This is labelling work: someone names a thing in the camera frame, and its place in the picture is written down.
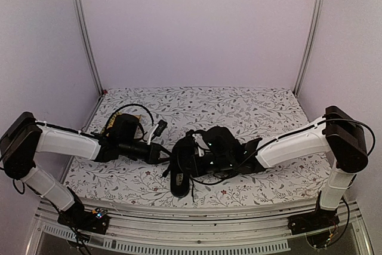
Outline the front aluminium rail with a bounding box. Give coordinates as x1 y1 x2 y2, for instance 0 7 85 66
25 201 374 255

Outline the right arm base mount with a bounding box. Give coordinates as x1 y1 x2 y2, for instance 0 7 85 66
287 208 340 235

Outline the floral tablecloth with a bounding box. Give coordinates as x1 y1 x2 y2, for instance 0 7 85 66
63 87 330 208

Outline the black shoelace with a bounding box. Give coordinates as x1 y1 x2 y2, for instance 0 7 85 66
162 152 195 203

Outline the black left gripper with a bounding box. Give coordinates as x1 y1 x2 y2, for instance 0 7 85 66
119 139 175 165

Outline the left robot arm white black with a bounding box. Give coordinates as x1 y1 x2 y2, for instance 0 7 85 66
1 112 167 228

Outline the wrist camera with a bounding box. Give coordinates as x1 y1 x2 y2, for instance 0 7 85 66
186 130 210 157
145 120 168 145

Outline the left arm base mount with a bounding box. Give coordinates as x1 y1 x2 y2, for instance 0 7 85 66
57 206 110 235

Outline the woven bamboo tray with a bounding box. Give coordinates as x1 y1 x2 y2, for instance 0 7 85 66
102 112 141 134

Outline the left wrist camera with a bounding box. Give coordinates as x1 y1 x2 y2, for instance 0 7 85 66
145 120 168 145

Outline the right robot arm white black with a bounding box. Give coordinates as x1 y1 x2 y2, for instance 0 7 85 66
178 106 372 229

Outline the red-soled shoe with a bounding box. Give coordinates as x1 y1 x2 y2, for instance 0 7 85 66
236 137 266 174

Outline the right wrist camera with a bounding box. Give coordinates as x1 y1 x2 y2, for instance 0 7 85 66
186 130 210 157

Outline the aluminium frame post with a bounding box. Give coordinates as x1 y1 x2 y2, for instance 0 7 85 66
293 0 324 98
73 0 104 96

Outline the left aluminium frame post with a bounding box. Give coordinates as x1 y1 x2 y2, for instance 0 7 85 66
73 0 104 96

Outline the right aluminium frame post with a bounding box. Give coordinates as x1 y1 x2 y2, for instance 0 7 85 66
293 0 324 98

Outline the black shoe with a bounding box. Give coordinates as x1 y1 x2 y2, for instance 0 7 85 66
170 137 195 198

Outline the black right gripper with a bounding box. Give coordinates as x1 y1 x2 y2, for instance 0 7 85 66
181 153 233 178

